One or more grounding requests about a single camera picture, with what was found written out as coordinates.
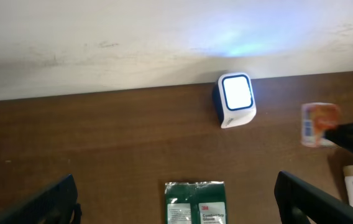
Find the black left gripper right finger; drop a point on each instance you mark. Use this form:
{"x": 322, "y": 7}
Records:
{"x": 300, "y": 202}

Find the green 3M gloves package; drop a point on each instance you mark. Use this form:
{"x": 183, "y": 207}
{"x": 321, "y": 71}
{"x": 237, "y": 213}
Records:
{"x": 195, "y": 203}

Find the white barcode scanner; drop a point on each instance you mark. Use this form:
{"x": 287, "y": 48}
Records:
{"x": 234, "y": 100}

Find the orange tissue packet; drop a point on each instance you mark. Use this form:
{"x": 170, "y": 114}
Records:
{"x": 316, "y": 119}

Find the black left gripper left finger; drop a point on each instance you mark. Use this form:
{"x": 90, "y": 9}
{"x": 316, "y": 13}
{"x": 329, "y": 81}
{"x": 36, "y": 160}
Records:
{"x": 57, "y": 203}

